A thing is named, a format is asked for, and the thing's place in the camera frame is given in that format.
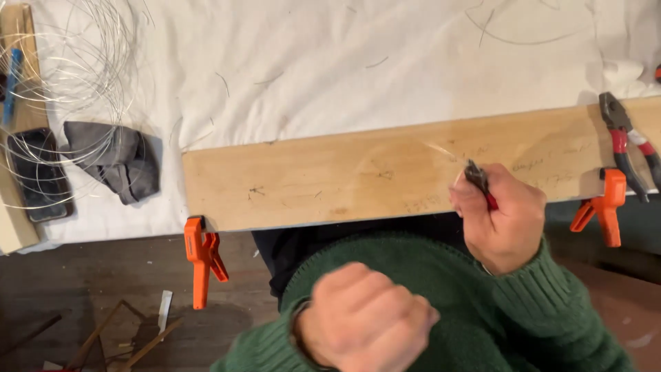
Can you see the person's right hand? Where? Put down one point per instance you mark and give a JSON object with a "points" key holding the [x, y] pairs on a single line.
{"points": [[503, 217]]}

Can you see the wooden sticks on floor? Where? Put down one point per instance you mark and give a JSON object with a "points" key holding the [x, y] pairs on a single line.
{"points": [[119, 341]]}

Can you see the person's green sweater torso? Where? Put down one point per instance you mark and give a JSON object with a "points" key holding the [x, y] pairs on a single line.
{"points": [[423, 268]]}

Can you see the person's left hand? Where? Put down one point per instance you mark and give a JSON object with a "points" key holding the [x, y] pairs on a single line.
{"points": [[356, 320]]}

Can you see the black smartphone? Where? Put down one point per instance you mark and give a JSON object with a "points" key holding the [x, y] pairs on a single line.
{"points": [[39, 173]]}

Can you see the white table cloth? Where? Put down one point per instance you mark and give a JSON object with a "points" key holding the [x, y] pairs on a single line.
{"points": [[320, 72]]}

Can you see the person's right fingers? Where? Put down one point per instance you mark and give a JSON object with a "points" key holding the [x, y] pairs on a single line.
{"points": [[465, 199]]}

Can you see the long wooden board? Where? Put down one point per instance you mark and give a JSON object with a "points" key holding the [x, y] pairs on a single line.
{"points": [[361, 175]]}

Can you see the person's left fingers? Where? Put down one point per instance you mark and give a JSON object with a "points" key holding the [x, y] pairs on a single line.
{"points": [[397, 330]]}

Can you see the grey cloth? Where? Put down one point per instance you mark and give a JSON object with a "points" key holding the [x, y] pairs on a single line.
{"points": [[116, 160]]}

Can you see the white paper strip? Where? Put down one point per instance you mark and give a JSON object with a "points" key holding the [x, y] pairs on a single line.
{"points": [[165, 309]]}

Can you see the small wooden plank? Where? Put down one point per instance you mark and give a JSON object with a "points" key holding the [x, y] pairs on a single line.
{"points": [[18, 227]]}

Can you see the orange spring clamp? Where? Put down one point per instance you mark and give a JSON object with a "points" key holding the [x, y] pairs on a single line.
{"points": [[604, 206], [202, 258]]}

